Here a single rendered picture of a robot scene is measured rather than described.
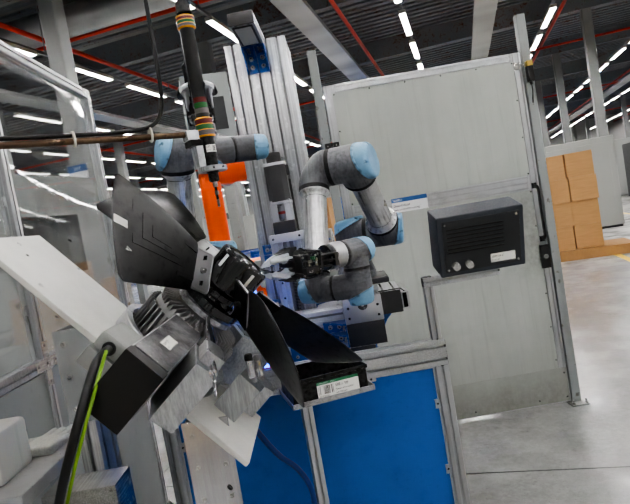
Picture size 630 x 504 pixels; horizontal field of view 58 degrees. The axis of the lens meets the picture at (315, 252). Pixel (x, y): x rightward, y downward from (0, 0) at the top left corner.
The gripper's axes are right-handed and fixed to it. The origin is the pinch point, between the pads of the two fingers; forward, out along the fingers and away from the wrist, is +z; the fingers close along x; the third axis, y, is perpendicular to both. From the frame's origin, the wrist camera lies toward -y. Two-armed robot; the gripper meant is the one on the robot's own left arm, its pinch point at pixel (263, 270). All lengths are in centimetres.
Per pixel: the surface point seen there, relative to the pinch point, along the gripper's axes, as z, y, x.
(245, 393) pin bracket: 20.0, 18.4, 22.0
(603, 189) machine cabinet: -1147, -448, 85
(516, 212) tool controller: -70, 29, -6
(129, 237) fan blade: 42, 24, -16
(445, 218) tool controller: -54, 16, -6
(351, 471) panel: -26, -5, 70
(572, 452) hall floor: -160, -6, 120
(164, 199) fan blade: 19.1, -11.6, -21.0
